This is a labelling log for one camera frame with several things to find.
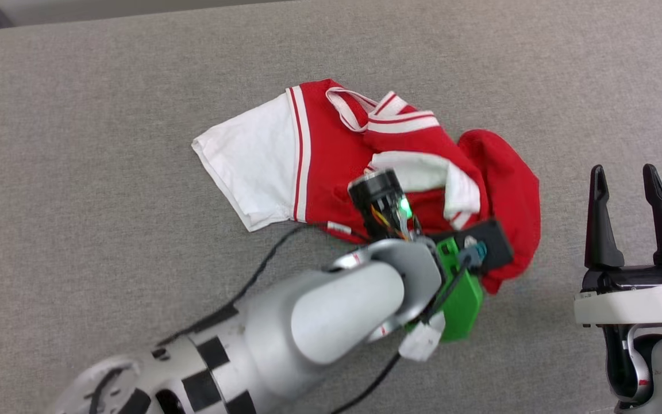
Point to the black cylindrical left gripper motor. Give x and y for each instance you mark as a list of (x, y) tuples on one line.
[(374, 195)]

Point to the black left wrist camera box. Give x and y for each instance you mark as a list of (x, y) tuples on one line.
[(495, 241)]

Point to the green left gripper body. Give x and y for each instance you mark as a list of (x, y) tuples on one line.
[(463, 305)]

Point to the red white basketball jersey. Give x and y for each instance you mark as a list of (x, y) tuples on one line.
[(331, 155)]

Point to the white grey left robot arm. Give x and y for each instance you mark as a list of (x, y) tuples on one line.
[(319, 310)]

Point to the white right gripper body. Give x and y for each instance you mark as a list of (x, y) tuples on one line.
[(635, 305)]

